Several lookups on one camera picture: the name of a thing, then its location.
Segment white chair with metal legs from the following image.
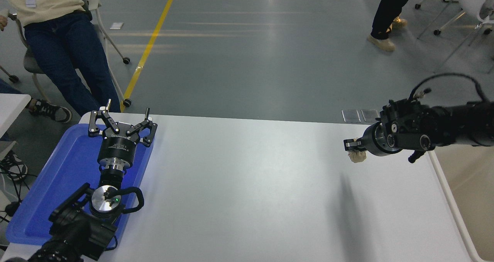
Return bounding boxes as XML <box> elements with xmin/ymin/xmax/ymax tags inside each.
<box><xmin>433</xmin><ymin>0</ymin><xmax>494</xmax><ymax>73</ymax></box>

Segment walking person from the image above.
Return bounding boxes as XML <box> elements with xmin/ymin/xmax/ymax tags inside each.
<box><xmin>367</xmin><ymin>0</ymin><xmax>419</xmax><ymax>53</ymax></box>

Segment person with black-white sneakers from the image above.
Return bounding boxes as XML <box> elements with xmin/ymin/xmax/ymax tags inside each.
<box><xmin>0</xmin><ymin>79</ymin><xmax>73</xmax><ymax>181</ymax></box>

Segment large pale bin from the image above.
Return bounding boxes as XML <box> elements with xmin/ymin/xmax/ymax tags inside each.
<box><xmin>428</xmin><ymin>142</ymin><xmax>494</xmax><ymax>262</ymax></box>

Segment metal floor socket plate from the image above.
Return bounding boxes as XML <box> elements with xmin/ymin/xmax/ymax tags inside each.
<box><xmin>342</xmin><ymin>110</ymin><xmax>362</xmax><ymax>124</ymax></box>
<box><xmin>362</xmin><ymin>110</ymin><xmax>382</xmax><ymax>124</ymax></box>

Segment grey chair with castors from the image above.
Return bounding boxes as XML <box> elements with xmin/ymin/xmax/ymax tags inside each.
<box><xmin>0</xmin><ymin>0</ymin><xmax>132</xmax><ymax>108</ymax></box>

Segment seated person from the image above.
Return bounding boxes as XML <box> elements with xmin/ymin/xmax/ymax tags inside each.
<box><xmin>0</xmin><ymin>0</ymin><xmax>122</xmax><ymax>118</ymax></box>

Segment blue plastic tray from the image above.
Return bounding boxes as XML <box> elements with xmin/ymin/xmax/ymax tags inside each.
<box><xmin>6</xmin><ymin>123</ymin><xmax>156</xmax><ymax>252</ymax></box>

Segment black floor cables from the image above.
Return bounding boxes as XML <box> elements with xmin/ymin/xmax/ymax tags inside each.
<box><xmin>0</xmin><ymin>166</ymin><xmax>31</xmax><ymax>226</ymax></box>

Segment small white side table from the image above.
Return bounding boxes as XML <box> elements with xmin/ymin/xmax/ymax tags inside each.
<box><xmin>0</xmin><ymin>93</ymin><xmax>32</xmax><ymax>160</ymax></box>

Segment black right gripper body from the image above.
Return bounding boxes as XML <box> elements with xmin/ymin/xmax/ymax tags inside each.
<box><xmin>360</xmin><ymin>124</ymin><xmax>382</xmax><ymax>157</ymax></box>

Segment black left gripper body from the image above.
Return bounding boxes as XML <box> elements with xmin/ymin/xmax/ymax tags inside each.
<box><xmin>96</xmin><ymin>121</ymin><xmax>137</xmax><ymax>166</ymax></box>

